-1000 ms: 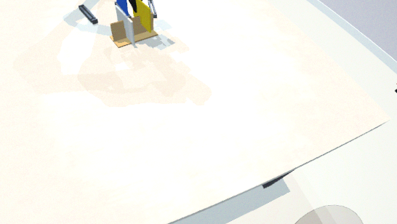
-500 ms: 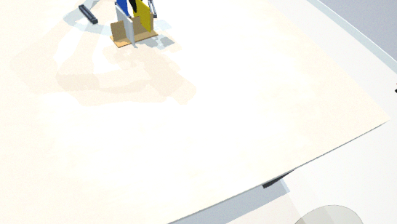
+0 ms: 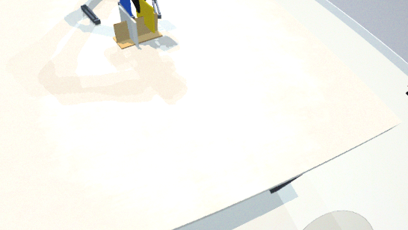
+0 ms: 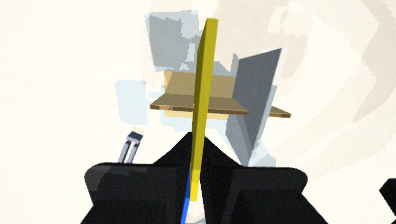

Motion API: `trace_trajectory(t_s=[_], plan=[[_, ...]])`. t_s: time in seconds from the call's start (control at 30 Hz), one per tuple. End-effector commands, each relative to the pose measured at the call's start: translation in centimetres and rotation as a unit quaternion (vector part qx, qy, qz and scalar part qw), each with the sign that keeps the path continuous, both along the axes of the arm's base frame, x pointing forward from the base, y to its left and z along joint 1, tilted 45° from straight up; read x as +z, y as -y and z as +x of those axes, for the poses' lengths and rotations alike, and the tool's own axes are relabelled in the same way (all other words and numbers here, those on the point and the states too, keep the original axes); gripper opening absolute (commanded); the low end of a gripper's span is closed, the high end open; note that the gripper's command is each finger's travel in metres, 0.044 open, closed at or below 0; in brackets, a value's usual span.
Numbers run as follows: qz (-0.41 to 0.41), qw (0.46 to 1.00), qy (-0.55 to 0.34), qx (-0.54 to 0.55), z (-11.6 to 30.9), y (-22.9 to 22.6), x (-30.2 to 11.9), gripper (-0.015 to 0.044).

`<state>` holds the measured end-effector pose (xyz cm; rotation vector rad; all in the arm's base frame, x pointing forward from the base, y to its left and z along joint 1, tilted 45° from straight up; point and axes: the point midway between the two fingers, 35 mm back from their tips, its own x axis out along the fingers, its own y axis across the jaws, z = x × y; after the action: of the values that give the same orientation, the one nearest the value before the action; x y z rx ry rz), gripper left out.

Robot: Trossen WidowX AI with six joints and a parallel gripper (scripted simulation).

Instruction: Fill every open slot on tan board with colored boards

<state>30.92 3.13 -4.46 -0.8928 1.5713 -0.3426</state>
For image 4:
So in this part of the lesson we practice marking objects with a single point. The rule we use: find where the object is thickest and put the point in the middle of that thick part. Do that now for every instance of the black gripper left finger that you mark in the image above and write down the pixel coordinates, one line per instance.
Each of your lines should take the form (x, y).
(164, 180)

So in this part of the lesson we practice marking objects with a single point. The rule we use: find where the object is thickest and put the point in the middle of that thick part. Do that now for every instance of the blue flat board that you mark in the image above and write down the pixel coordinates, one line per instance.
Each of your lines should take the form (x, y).
(186, 201)

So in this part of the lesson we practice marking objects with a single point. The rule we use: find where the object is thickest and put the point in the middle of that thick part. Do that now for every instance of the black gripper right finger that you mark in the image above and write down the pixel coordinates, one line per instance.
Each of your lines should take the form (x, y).
(221, 178)

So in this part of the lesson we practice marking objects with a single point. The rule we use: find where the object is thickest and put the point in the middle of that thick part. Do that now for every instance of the tan notched board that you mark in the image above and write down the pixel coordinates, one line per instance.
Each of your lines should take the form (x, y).
(178, 97)

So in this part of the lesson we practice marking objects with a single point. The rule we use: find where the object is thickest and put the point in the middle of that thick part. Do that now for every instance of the yellow board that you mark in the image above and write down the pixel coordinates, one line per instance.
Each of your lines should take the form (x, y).
(204, 68)

